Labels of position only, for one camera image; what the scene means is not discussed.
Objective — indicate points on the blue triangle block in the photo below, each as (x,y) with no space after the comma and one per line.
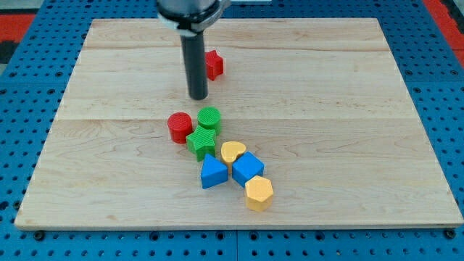
(213,172)

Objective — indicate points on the green star block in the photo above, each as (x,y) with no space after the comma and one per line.
(201,142)

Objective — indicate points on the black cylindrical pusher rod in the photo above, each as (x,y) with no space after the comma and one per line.
(195,66)

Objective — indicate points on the red cylinder block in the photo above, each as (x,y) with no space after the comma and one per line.
(180,126)

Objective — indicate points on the blue cube block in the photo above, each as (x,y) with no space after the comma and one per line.
(246,167)

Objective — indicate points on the green cylinder block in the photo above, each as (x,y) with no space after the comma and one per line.
(210,118)

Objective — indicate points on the yellow heart block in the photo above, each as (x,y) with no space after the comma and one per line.
(230,151)

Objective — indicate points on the yellow hexagon block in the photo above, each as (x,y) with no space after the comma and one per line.
(258,192)

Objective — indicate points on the red star block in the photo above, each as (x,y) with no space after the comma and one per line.
(214,64)

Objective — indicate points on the wooden board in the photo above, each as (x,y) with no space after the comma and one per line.
(320,101)

